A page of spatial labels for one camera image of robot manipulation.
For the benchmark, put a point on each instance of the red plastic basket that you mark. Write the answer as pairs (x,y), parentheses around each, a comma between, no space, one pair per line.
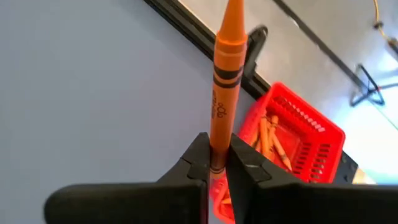
(329,137)

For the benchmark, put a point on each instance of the black frame clamp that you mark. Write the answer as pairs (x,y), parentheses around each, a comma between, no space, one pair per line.
(256,46)

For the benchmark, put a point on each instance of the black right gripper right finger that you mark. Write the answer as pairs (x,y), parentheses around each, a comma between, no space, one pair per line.
(295,202)

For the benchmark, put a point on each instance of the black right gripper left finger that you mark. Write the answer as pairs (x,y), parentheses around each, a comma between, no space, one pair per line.
(155,202)

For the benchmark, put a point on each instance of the orange crayon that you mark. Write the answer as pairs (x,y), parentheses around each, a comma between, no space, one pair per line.
(255,140)
(281,152)
(224,109)
(273,124)
(226,199)
(264,133)

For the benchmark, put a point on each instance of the grey table mat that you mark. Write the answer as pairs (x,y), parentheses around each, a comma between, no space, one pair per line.
(93,93)

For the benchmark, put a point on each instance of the black aluminium table frame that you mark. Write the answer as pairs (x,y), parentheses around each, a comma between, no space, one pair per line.
(192,28)

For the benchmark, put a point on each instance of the black floor stand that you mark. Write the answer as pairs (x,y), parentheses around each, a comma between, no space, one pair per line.
(367,87)

